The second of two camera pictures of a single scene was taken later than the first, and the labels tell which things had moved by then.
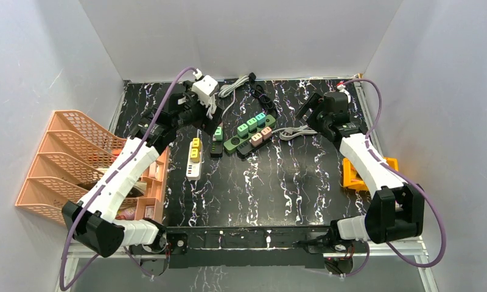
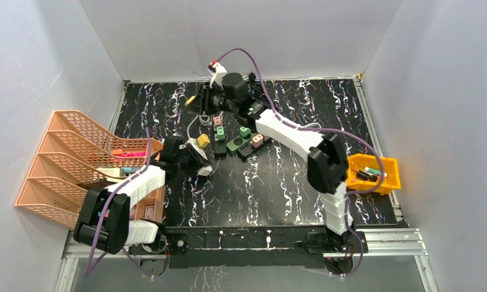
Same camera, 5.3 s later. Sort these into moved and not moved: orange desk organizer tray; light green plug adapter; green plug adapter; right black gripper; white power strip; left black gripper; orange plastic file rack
Moved: left black gripper; right black gripper; white power strip
Not moved: orange plastic file rack; green plug adapter; light green plug adapter; orange desk organizer tray
